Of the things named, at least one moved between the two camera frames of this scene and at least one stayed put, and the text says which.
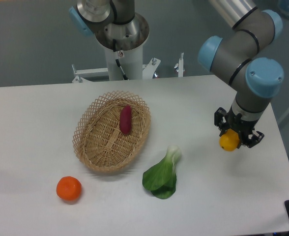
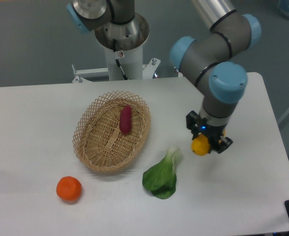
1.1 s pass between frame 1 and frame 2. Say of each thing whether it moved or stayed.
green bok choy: stayed
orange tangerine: stayed
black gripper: moved
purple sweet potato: stayed
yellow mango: moved
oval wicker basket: stayed
